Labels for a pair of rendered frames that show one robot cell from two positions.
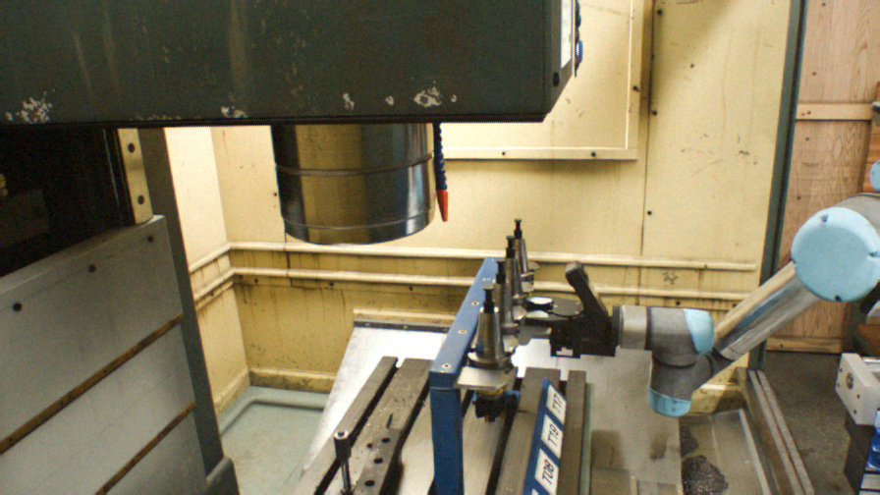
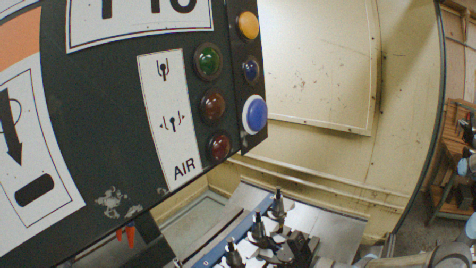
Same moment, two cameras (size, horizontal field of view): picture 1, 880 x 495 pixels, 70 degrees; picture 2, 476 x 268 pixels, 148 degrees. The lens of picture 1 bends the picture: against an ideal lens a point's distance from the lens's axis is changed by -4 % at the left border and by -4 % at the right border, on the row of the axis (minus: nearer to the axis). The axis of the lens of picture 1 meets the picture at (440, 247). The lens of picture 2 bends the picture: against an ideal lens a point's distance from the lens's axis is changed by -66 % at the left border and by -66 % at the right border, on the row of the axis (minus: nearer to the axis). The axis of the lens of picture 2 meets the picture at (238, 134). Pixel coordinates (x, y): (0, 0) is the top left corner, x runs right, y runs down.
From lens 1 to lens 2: 0.77 m
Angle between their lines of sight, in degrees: 25
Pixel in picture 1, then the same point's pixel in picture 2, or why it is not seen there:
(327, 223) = not seen: hidden behind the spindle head
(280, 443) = (208, 217)
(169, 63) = not seen: outside the picture
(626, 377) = (342, 234)
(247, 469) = (194, 224)
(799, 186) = not seen: hidden behind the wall
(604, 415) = (325, 250)
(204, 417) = (147, 224)
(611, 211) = (355, 159)
